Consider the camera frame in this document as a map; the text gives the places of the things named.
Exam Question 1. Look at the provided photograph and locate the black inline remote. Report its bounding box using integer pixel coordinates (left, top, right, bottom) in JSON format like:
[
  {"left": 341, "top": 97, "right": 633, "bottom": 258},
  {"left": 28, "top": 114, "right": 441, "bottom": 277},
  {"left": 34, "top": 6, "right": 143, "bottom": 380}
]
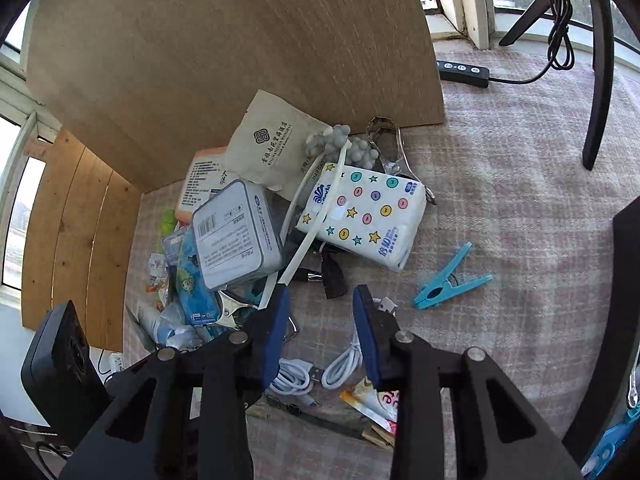
[{"left": 436, "top": 59, "right": 491, "bottom": 89}]

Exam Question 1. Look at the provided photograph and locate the star-printed tissue pack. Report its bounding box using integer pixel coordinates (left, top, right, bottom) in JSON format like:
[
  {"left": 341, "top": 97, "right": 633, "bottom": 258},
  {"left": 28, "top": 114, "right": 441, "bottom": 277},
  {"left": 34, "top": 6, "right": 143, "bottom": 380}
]
[{"left": 295, "top": 161, "right": 427, "bottom": 274}]

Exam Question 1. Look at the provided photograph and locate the silver metal clip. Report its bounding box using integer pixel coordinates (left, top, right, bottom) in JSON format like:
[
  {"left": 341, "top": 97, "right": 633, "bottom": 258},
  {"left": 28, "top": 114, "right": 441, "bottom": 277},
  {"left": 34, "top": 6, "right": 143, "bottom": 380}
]
[{"left": 366, "top": 116, "right": 437, "bottom": 207}]

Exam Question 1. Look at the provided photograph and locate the pink lettered snack sachet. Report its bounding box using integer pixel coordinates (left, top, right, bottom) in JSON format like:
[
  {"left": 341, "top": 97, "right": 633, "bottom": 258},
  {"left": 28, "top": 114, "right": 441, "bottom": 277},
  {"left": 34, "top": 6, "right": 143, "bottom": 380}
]
[{"left": 339, "top": 379, "right": 401, "bottom": 436}]

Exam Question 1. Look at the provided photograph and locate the light wooden board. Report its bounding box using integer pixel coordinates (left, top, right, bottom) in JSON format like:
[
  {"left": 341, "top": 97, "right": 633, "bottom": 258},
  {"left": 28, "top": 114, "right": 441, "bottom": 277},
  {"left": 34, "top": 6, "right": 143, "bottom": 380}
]
[{"left": 25, "top": 0, "right": 447, "bottom": 196}]

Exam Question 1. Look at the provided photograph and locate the beige paper packet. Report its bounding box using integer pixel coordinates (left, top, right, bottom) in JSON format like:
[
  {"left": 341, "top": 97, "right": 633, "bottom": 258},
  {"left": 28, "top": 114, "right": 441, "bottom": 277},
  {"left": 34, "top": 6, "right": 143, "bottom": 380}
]
[{"left": 220, "top": 89, "right": 334, "bottom": 204}]

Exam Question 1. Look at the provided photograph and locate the wooden slat panel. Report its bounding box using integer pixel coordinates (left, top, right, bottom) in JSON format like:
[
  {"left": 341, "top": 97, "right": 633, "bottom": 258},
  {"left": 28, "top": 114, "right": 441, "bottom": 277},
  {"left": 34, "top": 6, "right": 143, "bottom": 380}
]
[{"left": 20, "top": 127, "right": 144, "bottom": 354}]

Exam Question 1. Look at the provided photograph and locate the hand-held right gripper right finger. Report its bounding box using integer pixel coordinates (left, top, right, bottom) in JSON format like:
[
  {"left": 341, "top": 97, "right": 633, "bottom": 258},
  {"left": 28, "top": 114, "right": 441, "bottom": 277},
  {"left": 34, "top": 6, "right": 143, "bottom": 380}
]
[{"left": 351, "top": 284, "right": 584, "bottom": 480}]

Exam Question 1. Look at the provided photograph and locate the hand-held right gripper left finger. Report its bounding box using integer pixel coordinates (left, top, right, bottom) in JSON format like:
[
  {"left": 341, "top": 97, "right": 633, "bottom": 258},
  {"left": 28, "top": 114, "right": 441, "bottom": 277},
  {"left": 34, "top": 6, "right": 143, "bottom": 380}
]
[{"left": 59, "top": 285, "right": 292, "bottom": 480}]

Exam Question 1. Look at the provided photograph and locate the blue blister pack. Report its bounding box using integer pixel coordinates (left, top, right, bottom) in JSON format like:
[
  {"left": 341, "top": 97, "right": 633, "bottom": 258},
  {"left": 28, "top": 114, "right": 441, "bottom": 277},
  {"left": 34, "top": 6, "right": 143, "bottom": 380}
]
[{"left": 175, "top": 227, "right": 224, "bottom": 329}]

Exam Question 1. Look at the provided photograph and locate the black cardboard tray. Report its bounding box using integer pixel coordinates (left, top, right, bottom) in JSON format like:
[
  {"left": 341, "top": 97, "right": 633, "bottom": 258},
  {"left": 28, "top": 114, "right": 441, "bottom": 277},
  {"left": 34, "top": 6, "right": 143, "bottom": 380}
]
[{"left": 560, "top": 200, "right": 640, "bottom": 476}]

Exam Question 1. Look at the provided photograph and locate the grey tin box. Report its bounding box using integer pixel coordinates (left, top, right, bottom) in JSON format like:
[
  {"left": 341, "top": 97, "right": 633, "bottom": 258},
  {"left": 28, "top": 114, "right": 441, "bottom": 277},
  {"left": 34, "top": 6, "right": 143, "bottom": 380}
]
[{"left": 191, "top": 178, "right": 285, "bottom": 292}]

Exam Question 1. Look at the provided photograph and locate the white coiled cable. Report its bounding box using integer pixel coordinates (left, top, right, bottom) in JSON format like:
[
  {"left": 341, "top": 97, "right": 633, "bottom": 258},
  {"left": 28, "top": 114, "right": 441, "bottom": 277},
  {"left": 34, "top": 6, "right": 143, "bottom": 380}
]
[
  {"left": 321, "top": 327, "right": 365, "bottom": 391},
  {"left": 269, "top": 357, "right": 314, "bottom": 396}
]

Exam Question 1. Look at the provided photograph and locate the black binder clip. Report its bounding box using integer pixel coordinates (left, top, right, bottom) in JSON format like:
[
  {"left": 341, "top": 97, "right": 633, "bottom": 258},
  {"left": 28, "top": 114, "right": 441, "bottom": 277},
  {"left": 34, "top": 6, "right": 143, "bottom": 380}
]
[{"left": 320, "top": 250, "right": 349, "bottom": 300}]

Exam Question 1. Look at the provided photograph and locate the orange white box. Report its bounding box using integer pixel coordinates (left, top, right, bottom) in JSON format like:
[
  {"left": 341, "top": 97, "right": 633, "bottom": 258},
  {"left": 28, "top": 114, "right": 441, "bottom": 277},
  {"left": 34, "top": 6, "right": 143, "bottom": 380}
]
[{"left": 175, "top": 146, "right": 231, "bottom": 226}]

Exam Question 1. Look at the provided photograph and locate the green packet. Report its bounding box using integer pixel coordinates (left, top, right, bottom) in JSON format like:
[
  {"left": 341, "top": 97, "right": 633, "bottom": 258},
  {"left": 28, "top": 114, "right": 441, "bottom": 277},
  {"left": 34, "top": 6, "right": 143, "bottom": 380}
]
[{"left": 159, "top": 207, "right": 180, "bottom": 241}]

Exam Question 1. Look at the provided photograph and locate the black tripod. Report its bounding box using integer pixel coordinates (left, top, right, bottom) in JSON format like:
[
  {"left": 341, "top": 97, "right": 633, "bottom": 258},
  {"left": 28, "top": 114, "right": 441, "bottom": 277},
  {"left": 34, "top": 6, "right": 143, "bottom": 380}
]
[{"left": 499, "top": 0, "right": 617, "bottom": 171}]

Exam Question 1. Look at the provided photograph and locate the black power cable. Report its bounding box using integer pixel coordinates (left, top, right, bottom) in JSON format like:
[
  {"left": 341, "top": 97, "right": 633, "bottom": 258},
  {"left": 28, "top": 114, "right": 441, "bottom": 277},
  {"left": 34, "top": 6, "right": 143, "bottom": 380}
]
[{"left": 487, "top": 0, "right": 577, "bottom": 85}]

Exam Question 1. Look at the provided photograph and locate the blue clothespin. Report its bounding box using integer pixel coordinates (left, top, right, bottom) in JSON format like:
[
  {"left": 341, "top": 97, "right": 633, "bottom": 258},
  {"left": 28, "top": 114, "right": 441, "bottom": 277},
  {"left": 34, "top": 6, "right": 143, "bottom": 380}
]
[{"left": 412, "top": 241, "right": 494, "bottom": 310}]

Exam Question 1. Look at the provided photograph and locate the silver metal tool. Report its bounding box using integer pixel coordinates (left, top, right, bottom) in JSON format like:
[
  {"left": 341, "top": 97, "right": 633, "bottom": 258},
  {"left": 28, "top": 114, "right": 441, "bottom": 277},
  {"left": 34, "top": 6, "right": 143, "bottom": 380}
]
[{"left": 217, "top": 290, "right": 262, "bottom": 332}]

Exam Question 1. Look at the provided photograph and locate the grey bead massager stick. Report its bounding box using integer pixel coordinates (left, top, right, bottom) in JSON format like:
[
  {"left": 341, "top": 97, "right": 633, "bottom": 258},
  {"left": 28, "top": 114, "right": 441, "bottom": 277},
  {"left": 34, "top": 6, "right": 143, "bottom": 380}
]
[{"left": 260, "top": 124, "right": 382, "bottom": 311}]

